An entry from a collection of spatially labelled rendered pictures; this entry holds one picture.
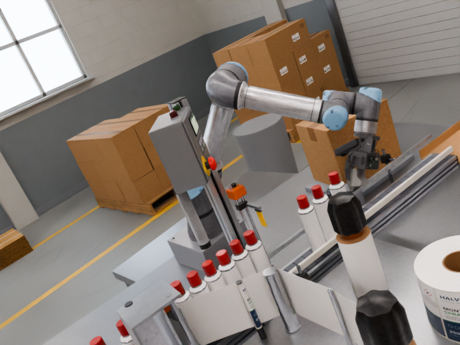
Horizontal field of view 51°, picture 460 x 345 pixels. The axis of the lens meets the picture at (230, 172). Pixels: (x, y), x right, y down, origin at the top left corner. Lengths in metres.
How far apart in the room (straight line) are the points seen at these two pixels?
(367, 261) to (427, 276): 0.18
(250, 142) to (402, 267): 2.70
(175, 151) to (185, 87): 6.65
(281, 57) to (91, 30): 3.12
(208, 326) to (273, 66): 3.99
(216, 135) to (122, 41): 5.75
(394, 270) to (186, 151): 0.66
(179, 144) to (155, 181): 3.68
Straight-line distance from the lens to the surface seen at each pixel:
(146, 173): 4.88
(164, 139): 1.26
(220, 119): 1.75
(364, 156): 1.64
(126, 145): 4.77
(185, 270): 1.91
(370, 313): 0.85
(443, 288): 1.11
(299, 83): 5.35
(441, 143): 2.20
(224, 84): 1.58
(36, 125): 6.80
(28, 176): 6.77
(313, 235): 1.53
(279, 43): 5.19
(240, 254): 1.39
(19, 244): 5.66
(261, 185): 2.33
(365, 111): 1.66
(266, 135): 3.94
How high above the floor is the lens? 1.73
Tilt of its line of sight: 20 degrees down
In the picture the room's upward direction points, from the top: 23 degrees counter-clockwise
